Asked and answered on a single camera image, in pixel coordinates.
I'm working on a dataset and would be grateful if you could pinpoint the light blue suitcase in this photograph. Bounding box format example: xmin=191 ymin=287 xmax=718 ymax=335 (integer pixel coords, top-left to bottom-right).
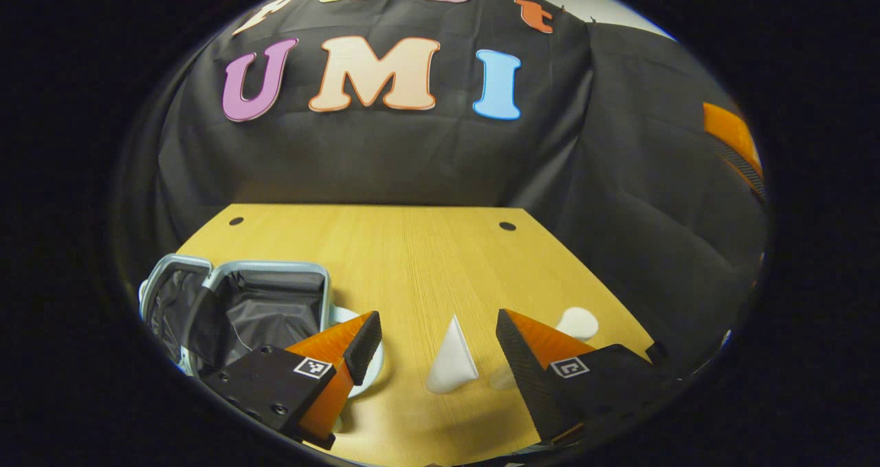
xmin=137 ymin=252 xmax=386 ymax=435

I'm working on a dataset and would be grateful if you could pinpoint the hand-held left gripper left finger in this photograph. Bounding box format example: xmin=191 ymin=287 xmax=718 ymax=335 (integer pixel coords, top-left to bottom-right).
xmin=201 ymin=309 xmax=384 ymax=452

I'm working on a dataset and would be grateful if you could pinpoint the white squeeze tube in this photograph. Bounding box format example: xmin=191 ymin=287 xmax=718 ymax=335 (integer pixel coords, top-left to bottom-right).
xmin=426 ymin=314 xmax=481 ymax=395

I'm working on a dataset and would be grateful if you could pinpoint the black backdrop cloth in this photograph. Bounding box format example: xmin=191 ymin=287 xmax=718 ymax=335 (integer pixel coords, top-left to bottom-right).
xmin=113 ymin=0 xmax=768 ymax=385

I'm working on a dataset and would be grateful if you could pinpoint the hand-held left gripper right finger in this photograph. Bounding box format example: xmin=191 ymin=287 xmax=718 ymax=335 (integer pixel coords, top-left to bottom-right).
xmin=495 ymin=308 xmax=681 ymax=447

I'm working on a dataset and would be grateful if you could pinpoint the white pump bottle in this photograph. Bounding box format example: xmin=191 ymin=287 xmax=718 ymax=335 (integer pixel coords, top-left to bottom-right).
xmin=488 ymin=306 xmax=600 ymax=392

